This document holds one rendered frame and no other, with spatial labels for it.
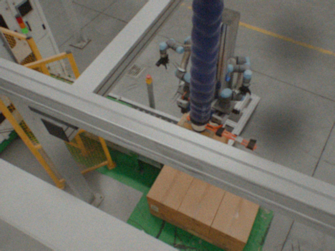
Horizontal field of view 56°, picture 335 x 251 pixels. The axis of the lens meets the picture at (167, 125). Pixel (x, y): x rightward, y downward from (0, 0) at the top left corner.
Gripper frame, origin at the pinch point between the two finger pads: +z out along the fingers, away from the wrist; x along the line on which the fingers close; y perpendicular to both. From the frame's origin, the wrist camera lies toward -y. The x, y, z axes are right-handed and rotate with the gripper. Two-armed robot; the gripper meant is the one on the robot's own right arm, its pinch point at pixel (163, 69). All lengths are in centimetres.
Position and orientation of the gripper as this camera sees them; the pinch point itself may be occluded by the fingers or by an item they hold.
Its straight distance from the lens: 357.9
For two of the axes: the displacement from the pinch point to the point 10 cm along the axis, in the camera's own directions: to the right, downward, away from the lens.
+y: 7.6, -5.4, 3.5
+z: 0.5, 5.9, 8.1
